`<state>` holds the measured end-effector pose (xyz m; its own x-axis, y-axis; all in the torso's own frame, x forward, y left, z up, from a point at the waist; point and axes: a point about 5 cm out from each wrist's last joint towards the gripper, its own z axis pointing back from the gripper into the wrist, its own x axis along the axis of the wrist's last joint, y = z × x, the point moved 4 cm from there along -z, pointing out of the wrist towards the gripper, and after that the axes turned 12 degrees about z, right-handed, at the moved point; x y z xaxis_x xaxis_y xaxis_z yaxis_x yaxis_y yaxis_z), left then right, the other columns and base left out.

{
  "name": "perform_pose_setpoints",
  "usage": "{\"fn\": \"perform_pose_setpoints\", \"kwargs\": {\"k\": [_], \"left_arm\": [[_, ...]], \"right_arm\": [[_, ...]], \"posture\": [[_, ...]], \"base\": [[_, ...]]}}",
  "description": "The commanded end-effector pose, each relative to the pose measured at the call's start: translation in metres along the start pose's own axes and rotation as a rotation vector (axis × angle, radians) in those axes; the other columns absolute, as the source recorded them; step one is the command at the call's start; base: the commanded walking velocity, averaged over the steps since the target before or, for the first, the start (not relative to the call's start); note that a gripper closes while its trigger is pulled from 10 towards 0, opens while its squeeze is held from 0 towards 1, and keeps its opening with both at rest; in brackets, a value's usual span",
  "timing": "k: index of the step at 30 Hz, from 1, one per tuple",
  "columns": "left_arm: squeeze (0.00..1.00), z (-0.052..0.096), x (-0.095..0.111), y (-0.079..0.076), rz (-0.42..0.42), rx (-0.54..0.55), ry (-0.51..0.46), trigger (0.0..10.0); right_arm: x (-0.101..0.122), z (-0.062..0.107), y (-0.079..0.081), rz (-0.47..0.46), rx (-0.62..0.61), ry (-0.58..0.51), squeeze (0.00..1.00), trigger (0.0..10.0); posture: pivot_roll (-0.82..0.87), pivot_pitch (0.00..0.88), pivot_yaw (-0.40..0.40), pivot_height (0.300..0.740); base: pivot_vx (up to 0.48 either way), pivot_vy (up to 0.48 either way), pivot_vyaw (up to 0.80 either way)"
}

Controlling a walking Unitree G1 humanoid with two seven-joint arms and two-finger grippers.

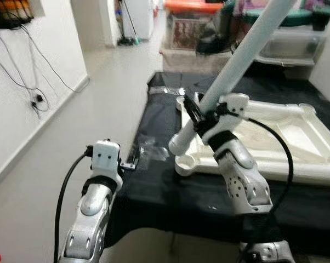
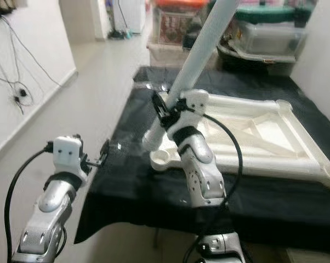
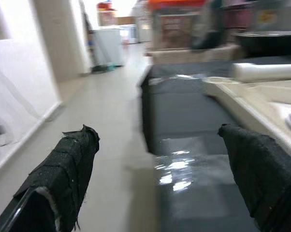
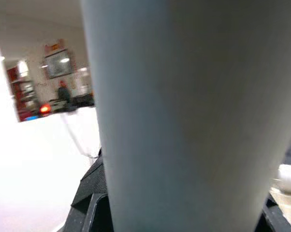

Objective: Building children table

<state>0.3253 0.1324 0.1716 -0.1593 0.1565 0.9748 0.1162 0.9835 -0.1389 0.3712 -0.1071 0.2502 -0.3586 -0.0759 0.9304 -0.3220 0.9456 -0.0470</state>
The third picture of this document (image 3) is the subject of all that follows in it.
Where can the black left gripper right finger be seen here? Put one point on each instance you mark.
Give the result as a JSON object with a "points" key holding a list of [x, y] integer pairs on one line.
{"points": [[261, 174]]}

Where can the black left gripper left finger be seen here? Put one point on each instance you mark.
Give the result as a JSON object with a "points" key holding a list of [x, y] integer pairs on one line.
{"points": [[63, 174]]}

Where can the cream plastic table top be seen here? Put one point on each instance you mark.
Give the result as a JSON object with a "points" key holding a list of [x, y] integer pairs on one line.
{"points": [[256, 104]]}

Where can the clear tape patch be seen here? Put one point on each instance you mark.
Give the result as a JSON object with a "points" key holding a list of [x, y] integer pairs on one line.
{"points": [[179, 169]]}

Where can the black tablecloth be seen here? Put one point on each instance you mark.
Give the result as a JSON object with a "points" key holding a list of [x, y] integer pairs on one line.
{"points": [[184, 108]]}

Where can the teal plastic scoop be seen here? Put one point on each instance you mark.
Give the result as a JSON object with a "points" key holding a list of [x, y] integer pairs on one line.
{"points": [[111, 66]]}

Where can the black round basin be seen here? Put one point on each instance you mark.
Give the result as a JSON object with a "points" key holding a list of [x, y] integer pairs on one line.
{"points": [[268, 43]]}

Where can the white cabinet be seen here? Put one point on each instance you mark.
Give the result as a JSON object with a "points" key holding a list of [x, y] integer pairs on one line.
{"points": [[109, 46]]}

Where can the clear plastic storage box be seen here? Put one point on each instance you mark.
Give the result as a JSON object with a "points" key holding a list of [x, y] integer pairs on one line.
{"points": [[280, 14]]}

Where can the orange plastic lid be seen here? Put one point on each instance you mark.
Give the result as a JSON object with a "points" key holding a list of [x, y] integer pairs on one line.
{"points": [[174, 3]]}

